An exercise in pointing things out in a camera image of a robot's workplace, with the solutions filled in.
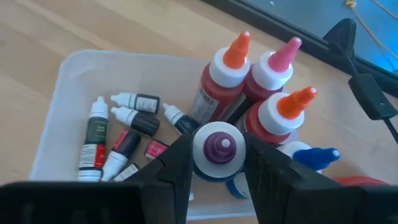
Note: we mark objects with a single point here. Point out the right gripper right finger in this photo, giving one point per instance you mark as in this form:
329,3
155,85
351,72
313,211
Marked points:
270,193

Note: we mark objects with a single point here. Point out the black aluminium table frame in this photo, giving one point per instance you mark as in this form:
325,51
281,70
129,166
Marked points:
280,28

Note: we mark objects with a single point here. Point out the red desk lamp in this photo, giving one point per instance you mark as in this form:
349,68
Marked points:
362,182

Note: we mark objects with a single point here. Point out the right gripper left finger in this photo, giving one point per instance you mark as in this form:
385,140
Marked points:
171,186

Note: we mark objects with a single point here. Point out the clear plastic container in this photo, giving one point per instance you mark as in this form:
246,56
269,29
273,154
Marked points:
77,77

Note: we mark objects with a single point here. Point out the large orange food coloring bottle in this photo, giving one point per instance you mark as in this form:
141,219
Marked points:
280,115
217,90

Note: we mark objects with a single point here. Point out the large pink-capped red bottle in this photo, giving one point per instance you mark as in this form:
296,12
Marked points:
273,71

